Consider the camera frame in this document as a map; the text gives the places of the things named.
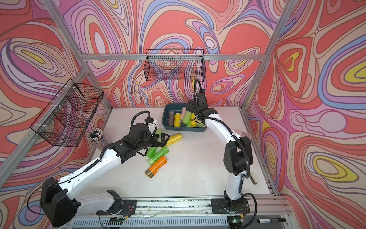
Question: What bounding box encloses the clear cup of pencils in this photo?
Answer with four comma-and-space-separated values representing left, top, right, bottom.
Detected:
87, 128, 109, 150

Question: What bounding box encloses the back black wire basket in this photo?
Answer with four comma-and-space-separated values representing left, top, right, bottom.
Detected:
144, 48, 206, 82

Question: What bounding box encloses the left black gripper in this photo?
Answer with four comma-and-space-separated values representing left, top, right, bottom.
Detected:
135, 132, 171, 153

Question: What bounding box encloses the grey trash bag roll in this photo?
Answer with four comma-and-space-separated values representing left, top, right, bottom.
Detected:
168, 111, 175, 127

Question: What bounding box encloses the pink calculator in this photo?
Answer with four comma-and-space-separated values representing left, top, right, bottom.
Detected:
235, 129, 252, 139

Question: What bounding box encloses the orange trash bag roll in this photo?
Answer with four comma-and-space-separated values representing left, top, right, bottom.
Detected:
145, 156, 167, 178

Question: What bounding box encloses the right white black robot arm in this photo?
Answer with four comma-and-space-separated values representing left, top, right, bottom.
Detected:
188, 89, 253, 214

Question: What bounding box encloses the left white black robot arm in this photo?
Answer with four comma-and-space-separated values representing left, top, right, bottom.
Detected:
40, 123, 170, 228

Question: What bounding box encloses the thin pink trash bag roll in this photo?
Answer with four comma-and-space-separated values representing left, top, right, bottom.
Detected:
181, 107, 186, 120

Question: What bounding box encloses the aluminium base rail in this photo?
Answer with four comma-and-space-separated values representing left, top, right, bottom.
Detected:
61, 196, 300, 229

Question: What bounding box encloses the light green roll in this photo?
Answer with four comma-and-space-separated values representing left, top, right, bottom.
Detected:
196, 120, 205, 127

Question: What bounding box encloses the left black wire basket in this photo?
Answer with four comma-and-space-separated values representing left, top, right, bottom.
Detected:
30, 79, 104, 148

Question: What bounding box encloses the teal plastic storage box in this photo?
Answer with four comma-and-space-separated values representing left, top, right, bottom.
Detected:
162, 103, 207, 132

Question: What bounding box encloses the black wire basket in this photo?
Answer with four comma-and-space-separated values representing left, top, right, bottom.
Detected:
30, 79, 104, 148
144, 48, 206, 82

